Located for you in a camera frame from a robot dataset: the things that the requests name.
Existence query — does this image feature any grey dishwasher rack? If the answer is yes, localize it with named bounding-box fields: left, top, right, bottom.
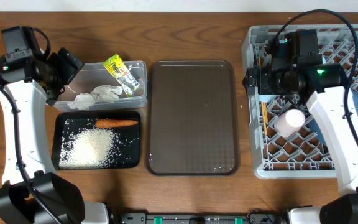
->
left=247, top=24, right=358, bottom=179

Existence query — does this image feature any dark brown serving tray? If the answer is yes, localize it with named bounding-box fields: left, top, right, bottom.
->
left=146, top=60, right=240, bottom=176

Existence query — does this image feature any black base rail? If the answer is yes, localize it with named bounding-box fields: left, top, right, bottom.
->
left=117, top=210, right=289, bottom=224

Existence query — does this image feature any pink cup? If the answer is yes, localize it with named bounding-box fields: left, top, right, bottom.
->
left=274, top=109, right=306, bottom=138

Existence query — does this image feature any light blue cup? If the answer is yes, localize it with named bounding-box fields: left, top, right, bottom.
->
left=259, top=95, right=280, bottom=103

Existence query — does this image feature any white rice pile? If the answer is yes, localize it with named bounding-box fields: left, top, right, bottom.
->
left=59, top=128, right=118, bottom=170

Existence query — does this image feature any yellow green snack wrapper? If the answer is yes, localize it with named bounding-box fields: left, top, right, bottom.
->
left=103, top=54, right=140, bottom=97

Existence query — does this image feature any black tray bin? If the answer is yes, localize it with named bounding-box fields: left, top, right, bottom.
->
left=51, top=111, right=141, bottom=170

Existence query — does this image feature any white paper ball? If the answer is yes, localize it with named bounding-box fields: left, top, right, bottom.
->
left=69, top=93, right=95, bottom=110

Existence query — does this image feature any white tissue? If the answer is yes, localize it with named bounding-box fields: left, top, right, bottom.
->
left=91, top=85, right=123, bottom=100

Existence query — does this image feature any orange carrot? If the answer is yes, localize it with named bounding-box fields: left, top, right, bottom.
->
left=95, top=119, right=138, bottom=128

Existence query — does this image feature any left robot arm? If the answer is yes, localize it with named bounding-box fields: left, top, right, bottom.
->
left=0, top=47, right=110, bottom=223

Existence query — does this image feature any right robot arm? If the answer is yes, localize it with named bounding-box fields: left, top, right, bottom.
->
left=243, top=63, right=358, bottom=223

